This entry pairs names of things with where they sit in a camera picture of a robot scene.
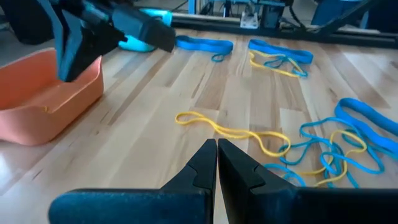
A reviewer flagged wide dark blue rubber band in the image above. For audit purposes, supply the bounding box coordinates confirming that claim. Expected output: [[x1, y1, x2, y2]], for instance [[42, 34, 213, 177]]
[[333, 97, 398, 154]]

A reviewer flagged teal plastic basket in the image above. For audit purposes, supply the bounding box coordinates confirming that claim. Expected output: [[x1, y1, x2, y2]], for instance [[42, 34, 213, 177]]
[[118, 8, 174, 54]]

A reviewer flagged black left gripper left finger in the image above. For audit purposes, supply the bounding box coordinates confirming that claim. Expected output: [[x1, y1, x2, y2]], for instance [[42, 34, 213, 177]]
[[48, 138, 218, 224]]

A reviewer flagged thin teal rubber band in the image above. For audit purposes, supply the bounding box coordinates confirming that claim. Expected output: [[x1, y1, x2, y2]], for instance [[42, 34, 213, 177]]
[[263, 55, 309, 78], [278, 117, 387, 175], [320, 136, 361, 189], [262, 162, 307, 188]]

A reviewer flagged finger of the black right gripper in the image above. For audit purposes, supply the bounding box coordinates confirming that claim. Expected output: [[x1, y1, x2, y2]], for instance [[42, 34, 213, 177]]
[[74, 24, 127, 82], [55, 9, 83, 82]]

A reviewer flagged black box cabinet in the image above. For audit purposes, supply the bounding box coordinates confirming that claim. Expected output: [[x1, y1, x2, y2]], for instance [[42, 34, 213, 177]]
[[0, 0, 57, 45]]

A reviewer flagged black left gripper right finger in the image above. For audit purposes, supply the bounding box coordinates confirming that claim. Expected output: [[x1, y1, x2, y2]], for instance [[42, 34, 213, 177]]
[[218, 138, 398, 224]]

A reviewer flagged orange plastic basket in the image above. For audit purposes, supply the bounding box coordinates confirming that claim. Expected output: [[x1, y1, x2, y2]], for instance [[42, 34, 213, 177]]
[[0, 47, 104, 147]]

